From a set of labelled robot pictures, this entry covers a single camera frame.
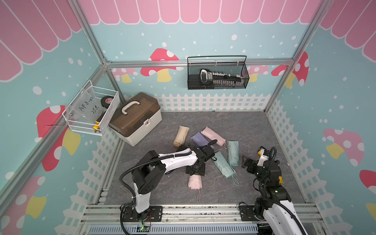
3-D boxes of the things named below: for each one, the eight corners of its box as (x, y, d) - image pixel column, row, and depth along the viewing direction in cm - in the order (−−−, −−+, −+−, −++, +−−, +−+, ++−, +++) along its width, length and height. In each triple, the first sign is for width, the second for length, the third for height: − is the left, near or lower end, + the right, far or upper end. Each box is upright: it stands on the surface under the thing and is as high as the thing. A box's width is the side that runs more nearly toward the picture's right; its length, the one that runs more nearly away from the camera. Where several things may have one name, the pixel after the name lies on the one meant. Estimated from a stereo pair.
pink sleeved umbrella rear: (201, 133, 108) (202, 130, 106) (206, 129, 111) (206, 126, 108) (225, 150, 100) (225, 147, 97) (229, 144, 102) (230, 142, 100)
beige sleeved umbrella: (173, 145, 102) (172, 143, 99) (179, 128, 112) (179, 125, 109) (183, 147, 101) (183, 145, 98) (189, 130, 110) (189, 127, 108)
